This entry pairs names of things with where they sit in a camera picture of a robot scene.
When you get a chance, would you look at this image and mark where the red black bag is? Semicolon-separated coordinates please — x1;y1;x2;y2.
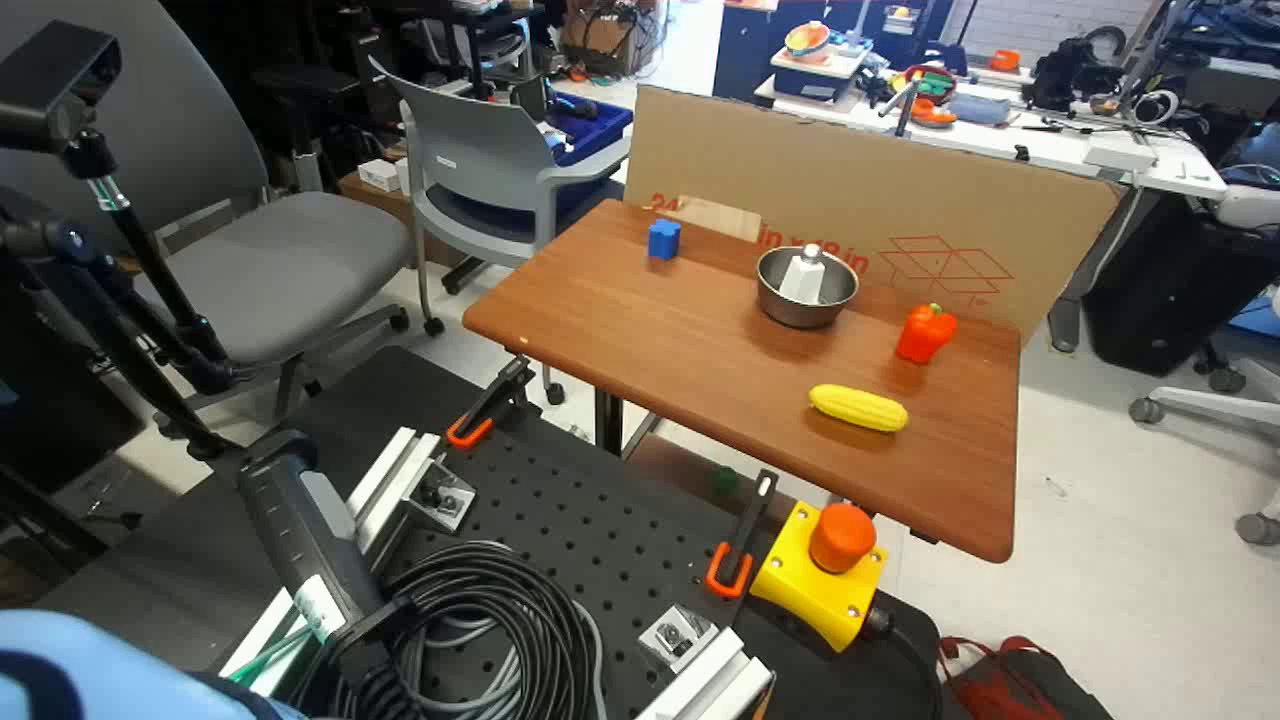
936;631;1111;720

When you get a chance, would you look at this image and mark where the dark grey padded office chair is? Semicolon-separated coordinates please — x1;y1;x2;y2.
0;0;420;418

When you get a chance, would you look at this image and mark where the blue plastic bin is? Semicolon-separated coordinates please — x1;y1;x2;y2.
538;89;638;172

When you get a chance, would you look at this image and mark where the blue cube block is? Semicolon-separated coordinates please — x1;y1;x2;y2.
643;214;684;265

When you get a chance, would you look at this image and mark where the grey coiled cable bundle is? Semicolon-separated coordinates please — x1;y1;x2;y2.
326;537;612;720

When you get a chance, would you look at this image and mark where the small white bottle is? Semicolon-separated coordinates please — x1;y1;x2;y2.
780;241;832;304

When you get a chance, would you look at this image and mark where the grey power supply box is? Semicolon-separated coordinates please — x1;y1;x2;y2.
236;442;392;631

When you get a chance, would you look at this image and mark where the aluminium profile rail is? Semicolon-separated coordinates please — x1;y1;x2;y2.
216;422;475;685
638;602;780;720

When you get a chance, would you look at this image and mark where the metal bowl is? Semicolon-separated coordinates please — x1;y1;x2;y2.
754;242;864;333

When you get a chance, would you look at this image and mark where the blue cloth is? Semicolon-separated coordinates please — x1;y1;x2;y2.
0;607;276;720

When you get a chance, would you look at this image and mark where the white cluttered desk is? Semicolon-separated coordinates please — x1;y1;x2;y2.
754;42;1233;353

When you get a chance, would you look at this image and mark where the orange cup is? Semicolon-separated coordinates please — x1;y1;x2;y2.
891;298;965;369

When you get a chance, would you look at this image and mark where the light grey plastic chair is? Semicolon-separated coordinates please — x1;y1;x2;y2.
370;57;633;340

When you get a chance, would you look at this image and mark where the black camera on stand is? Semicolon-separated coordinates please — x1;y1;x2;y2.
0;15;245;465

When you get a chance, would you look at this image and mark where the black suitcase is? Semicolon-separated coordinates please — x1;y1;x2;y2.
1079;197;1280;378

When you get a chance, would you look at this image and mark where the yellow emergency stop box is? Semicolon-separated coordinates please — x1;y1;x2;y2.
748;496;891;657

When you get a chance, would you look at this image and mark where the brown cardboard board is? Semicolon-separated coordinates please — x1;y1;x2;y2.
626;78;1126;340

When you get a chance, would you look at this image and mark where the orange black bar clamp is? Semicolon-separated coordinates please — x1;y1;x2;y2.
444;356;540;456
702;468;786;602

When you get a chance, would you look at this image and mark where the box with toy food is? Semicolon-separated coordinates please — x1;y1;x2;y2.
767;15;873;102

